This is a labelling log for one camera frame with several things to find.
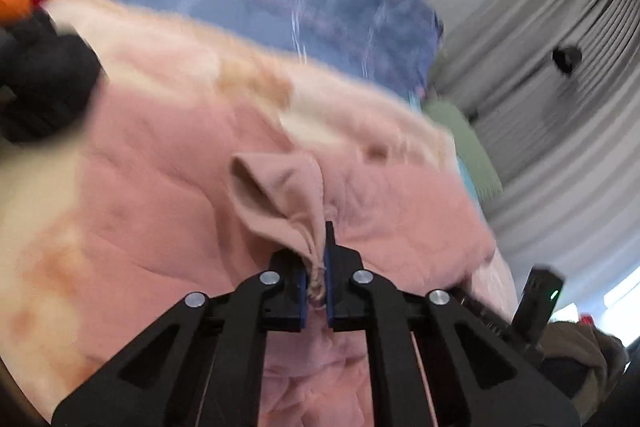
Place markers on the brown clothes pile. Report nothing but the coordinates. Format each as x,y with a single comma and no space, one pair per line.
583,362

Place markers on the black floor lamp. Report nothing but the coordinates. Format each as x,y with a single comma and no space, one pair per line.
567,60

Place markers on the light blue bed sheet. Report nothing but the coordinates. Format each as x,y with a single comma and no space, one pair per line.
414,102

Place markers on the grey curtain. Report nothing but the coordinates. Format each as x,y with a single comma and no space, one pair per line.
570,171

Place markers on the black puffer jacket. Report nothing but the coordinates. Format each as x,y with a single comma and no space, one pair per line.
50,76

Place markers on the orange jacket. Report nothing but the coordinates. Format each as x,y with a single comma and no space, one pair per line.
11,11

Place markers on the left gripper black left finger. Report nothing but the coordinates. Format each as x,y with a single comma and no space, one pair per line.
198,364

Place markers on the pink quilted jacket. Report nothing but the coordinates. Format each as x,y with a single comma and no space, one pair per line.
280,236

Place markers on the green pillow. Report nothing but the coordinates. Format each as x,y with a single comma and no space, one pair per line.
468,147

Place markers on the cream orange plush blanket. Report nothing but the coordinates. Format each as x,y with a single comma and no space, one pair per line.
182,62

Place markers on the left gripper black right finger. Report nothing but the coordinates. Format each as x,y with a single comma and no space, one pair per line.
432,362

